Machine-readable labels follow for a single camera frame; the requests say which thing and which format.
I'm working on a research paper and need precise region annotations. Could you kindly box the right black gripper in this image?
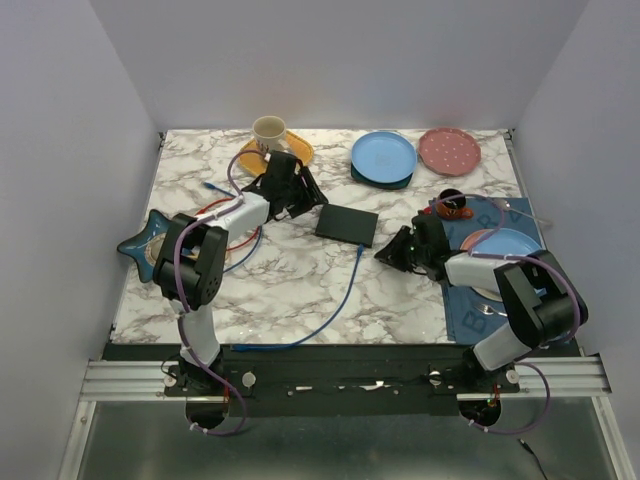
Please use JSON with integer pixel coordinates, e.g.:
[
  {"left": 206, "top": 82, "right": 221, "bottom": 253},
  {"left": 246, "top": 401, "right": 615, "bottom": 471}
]
[{"left": 375, "top": 224, "right": 429, "bottom": 272}]

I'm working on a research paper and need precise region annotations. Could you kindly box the black network switch box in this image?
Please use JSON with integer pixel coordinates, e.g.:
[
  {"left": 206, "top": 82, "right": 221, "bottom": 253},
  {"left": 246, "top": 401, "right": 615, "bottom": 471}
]
[{"left": 314, "top": 204, "right": 379, "bottom": 248}]

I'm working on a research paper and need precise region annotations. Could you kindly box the red ethernet cable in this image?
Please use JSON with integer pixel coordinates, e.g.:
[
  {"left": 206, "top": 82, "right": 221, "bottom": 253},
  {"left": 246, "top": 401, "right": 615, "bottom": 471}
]
[{"left": 194, "top": 198, "right": 264, "bottom": 254}]

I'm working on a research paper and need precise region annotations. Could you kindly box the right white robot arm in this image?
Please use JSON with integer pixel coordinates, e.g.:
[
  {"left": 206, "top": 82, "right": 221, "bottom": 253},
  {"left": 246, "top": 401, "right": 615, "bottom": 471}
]
[{"left": 375, "top": 213, "right": 589, "bottom": 392}]

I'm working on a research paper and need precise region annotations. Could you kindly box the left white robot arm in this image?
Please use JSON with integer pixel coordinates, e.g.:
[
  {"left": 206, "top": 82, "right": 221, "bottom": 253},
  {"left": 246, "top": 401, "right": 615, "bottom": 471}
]
[{"left": 152, "top": 151, "right": 328, "bottom": 395}]

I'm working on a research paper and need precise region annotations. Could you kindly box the yellow woven coaster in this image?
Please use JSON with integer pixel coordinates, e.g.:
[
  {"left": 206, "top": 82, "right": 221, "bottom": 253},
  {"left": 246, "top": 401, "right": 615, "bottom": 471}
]
[{"left": 236, "top": 130, "right": 314, "bottom": 177}]

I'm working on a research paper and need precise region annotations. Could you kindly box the brown orange cup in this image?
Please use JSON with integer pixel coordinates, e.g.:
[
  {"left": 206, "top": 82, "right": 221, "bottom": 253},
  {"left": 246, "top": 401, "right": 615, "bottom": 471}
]
[{"left": 434, "top": 188, "right": 474, "bottom": 220}]

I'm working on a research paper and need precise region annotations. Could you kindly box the cream floral mug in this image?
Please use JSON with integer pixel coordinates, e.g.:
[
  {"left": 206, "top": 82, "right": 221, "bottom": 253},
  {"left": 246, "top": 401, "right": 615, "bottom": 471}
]
[{"left": 252, "top": 116, "right": 292, "bottom": 154}]

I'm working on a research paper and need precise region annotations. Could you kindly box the dark teal plate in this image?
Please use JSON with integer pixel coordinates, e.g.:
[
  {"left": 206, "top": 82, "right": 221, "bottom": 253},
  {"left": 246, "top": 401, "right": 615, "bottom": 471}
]
[{"left": 350, "top": 163, "right": 413, "bottom": 191}]

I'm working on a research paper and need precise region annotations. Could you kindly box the blue cloth placemat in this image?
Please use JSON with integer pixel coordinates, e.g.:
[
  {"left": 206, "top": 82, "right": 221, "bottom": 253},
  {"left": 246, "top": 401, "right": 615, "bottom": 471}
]
[{"left": 442, "top": 197, "right": 542, "bottom": 345}]

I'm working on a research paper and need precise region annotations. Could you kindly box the light blue plate on mat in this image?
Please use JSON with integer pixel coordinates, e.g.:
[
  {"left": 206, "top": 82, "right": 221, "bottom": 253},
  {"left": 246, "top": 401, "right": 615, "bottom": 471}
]
[{"left": 469, "top": 228, "right": 547, "bottom": 299}]

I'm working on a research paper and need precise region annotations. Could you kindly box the pink plate under blue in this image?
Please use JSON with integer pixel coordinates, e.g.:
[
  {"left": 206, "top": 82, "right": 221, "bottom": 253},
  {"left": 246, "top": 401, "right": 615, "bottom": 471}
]
[{"left": 460, "top": 229, "right": 502, "bottom": 302}]

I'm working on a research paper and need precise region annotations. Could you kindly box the metal spoon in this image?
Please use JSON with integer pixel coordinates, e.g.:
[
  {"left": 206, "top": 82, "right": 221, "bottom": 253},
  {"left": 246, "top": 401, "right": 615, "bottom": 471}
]
[{"left": 494, "top": 198, "right": 553, "bottom": 227}]

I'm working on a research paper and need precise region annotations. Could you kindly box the pink dotted plate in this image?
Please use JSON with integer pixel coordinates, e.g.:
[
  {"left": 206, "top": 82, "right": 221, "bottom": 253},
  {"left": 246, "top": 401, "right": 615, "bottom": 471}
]
[{"left": 417, "top": 127, "right": 482, "bottom": 177}]

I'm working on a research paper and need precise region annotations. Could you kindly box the blue star-shaped dish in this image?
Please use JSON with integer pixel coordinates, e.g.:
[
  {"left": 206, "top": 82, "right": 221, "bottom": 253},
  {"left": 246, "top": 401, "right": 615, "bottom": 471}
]
[{"left": 117, "top": 209, "right": 171, "bottom": 283}]

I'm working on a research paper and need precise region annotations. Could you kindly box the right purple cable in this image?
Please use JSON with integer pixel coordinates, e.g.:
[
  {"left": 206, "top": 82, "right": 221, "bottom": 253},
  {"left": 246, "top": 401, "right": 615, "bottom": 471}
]
[{"left": 429, "top": 193, "right": 586, "bottom": 435}]

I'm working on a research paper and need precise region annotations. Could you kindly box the purple cable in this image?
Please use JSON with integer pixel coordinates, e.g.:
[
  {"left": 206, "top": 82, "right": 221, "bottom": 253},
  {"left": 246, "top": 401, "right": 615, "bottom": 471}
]
[
  {"left": 429, "top": 193, "right": 586, "bottom": 435},
  {"left": 172, "top": 149, "right": 274, "bottom": 437}
]

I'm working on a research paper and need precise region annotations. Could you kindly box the aluminium rail frame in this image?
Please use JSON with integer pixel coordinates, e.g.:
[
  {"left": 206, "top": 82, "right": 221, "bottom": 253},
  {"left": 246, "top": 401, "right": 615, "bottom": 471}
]
[{"left": 54, "top": 130, "right": 626, "bottom": 480}]

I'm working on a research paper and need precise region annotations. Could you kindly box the black mounting base plate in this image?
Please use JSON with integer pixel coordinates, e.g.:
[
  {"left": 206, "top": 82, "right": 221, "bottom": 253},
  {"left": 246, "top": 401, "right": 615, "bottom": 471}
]
[{"left": 82, "top": 344, "right": 589, "bottom": 426}]

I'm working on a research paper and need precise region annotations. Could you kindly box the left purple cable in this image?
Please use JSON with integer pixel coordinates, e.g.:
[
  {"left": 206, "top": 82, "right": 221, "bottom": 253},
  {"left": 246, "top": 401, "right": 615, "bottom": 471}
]
[{"left": 172, "top": 149, "right": 274, "bottom": 437}]

